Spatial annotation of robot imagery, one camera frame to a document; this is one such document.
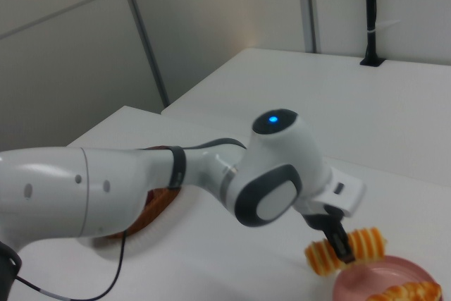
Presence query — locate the pink plate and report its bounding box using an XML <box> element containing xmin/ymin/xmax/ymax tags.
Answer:
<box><xmin>333</xmin><ymin>254</ymin><xmax>443</xmax><ymax>301</ymax></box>

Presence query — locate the braided toy bread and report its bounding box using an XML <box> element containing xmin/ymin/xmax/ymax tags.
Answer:
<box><xmin>366</xmin><ymin>281</ymin><xmax>443</xmax><ymax>301</ymax></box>

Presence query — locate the brown woven basket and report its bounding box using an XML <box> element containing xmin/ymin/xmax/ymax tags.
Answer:
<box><xmin>104</xmin><ymin>144</ymin><xmax>183</xmax><ymax>241</ymax></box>

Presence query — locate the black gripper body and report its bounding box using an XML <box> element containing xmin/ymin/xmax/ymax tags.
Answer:
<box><xmin>301</xmin><ymin>204</ymin><xmax>345</xmax><ymax>235</ymax></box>

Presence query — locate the striped toy bread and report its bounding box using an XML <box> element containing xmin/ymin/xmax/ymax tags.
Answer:
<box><xmin>304</xmin><ymin>226</ymin><xmax>388</xmax><ymax>276</ymax></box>

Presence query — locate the grey partition post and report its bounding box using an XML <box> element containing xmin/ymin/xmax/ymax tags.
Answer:
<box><xmin>118</xmin><ymin>0</ymin><xmax>171</xmax><ymax>109</ymax></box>
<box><xmin>302</xmin><ymin>0</ymin><xmax>322</xmax><ymax>54</ymax></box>

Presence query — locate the black camera pole with base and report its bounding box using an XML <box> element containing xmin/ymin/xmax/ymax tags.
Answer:
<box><xmin>359</xmin><ymin>0</ymin><xmax>385</xmax><ymax>68</ymax></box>

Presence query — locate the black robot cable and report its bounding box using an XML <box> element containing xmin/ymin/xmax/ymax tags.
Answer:
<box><xmin>13</xmin><ymin>137</ymin><xmax>247</xmax><ymax>298</ymax></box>

